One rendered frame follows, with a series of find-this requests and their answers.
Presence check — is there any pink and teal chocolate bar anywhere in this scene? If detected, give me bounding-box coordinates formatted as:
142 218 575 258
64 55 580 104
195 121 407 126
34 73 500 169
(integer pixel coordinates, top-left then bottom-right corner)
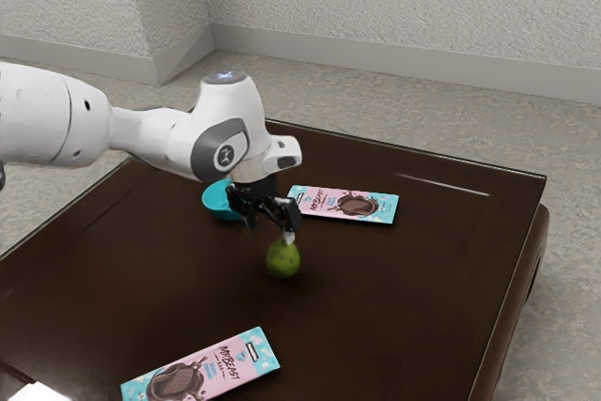
119 326 282 401
286 184 401 228

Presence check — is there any teal faceted mug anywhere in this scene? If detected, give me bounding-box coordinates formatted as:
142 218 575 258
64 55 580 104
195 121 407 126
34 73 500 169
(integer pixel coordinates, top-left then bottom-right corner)
200 177 241 224

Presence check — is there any green pear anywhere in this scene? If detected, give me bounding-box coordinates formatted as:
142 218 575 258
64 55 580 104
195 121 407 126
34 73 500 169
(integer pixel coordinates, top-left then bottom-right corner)
266 238 302 280

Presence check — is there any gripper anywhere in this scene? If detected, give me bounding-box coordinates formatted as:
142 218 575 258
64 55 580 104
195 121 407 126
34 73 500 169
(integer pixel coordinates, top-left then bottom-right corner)
225 174 303 246

